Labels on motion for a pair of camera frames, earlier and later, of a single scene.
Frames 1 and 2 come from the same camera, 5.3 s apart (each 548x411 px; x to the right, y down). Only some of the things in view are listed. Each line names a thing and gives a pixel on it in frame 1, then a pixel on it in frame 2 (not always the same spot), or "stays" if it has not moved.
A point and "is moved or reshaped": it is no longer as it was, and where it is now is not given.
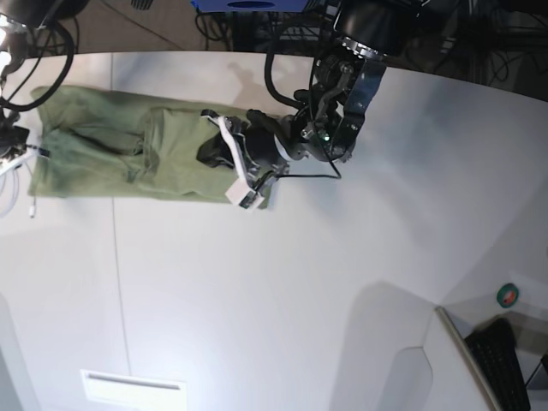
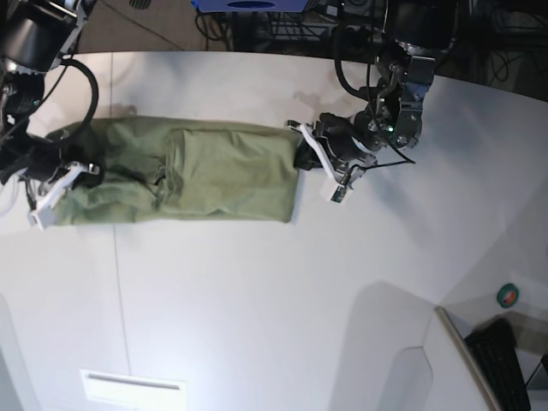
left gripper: (13, 141) to (41, 159)
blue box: (250, 6) stays
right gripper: (259, 138) to (347, 140)
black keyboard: (493, 346) stays
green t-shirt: (103, 144) is moved or reshaped
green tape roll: (507, 294) stays
